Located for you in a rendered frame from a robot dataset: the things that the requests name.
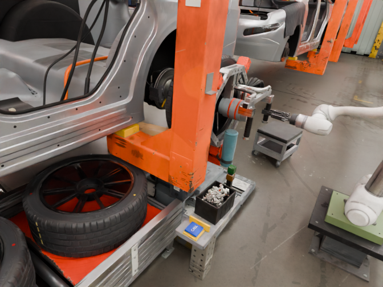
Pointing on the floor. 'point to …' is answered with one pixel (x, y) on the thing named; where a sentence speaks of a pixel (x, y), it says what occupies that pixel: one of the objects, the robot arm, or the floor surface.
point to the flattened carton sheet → (151, 128)
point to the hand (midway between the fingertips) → (267, 111)
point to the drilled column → (202, 259)
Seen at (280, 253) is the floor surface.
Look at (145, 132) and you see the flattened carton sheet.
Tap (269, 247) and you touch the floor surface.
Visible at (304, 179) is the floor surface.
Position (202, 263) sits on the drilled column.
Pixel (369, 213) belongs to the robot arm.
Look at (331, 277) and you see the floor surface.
